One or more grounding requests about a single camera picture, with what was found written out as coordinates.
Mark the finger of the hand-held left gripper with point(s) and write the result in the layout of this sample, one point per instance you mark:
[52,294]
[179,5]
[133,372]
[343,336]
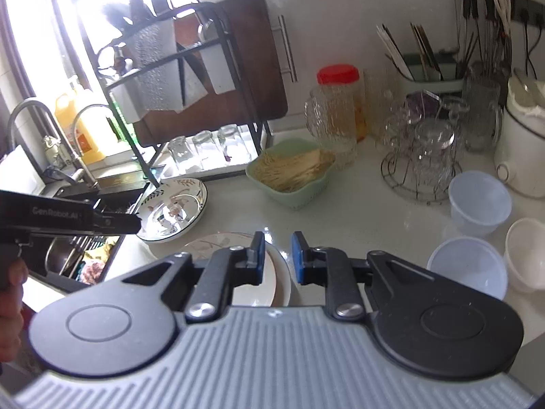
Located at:
[121,223]

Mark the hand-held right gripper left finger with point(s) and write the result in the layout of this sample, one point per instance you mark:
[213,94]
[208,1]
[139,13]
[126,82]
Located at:
[258,260]

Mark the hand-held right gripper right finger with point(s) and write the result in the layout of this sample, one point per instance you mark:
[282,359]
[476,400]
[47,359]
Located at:
[298,262]

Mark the floral plate with dark rim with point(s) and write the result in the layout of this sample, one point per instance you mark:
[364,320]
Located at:
[179,208]

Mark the white bowl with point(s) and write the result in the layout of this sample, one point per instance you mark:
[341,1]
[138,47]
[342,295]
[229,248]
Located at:
[528,251]

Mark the person's left hand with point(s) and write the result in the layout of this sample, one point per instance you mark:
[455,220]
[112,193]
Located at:
[12,306]

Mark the kitchen sink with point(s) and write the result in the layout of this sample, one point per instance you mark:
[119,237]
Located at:
[106,255]

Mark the steel pot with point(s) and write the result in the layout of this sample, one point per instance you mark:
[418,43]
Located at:
[64,255]

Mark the green plastic basket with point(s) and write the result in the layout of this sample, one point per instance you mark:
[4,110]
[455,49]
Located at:
[298,194]

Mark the clear drinking glass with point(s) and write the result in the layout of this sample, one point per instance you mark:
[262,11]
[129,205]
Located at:
[206,149]
[182,155]
[233,142]

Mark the orange detergent bottle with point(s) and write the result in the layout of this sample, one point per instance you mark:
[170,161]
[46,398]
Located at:
[87,132]

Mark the dried noodles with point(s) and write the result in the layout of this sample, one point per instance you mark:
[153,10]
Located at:
[293,166]

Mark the row of upturned glasses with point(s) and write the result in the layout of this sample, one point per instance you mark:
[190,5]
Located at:
[255,153]

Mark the steel kitchen faucet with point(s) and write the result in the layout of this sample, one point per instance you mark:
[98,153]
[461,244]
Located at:
[83,113]
[25,108]

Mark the textured glass pitcher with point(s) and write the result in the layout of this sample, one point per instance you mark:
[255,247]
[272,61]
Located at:
[332,128]

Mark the white textured utensil holder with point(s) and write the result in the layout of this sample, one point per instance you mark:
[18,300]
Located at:
[151,64]

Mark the translucent plastic bowl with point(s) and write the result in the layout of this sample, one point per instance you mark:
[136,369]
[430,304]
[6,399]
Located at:
[468,268]
[479,204]

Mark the red-lid plastic jar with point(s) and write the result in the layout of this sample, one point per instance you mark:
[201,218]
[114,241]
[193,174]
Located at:
[340,79]

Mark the brown wooden cutting board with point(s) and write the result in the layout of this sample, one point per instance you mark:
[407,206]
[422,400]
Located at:
[251,55]

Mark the black metal dish rack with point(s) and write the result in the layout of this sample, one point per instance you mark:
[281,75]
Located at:
[230,38]

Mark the bundle of chopsticks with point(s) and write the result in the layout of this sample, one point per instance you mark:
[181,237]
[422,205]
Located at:
[394,53]

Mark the white electric cooking pot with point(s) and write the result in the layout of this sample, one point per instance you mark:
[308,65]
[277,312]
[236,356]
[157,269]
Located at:
[521,145]

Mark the row of hanging kitchen utensils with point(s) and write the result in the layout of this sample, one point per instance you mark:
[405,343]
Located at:
[477,21]

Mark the grey wall power strip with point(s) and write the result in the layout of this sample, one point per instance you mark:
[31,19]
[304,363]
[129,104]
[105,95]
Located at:
[530,8]

